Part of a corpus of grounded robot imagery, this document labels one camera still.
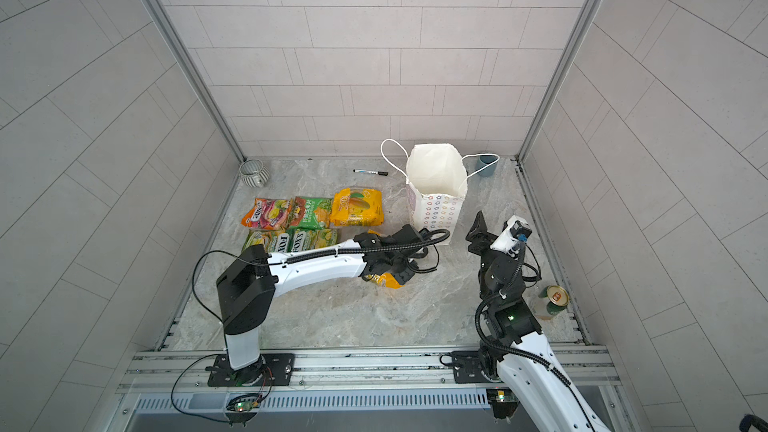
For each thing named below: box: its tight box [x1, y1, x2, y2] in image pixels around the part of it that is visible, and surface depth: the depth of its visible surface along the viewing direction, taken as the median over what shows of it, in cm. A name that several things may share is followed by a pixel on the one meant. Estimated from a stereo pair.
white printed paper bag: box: [406, 143, 468, 246], surface depth 84 cm
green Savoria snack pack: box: [242, 228, 338, 254], surface depth 93 cm
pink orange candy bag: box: [240, 198, 292, 230], surface depth 98 cm
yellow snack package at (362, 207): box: [330, 188, 384, 227], surface depth 98 cm
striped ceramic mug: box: [239, 159, 271, 188], surface depth 104 cm
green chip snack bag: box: [289, 196, 333, 230], surface depth 100 cm
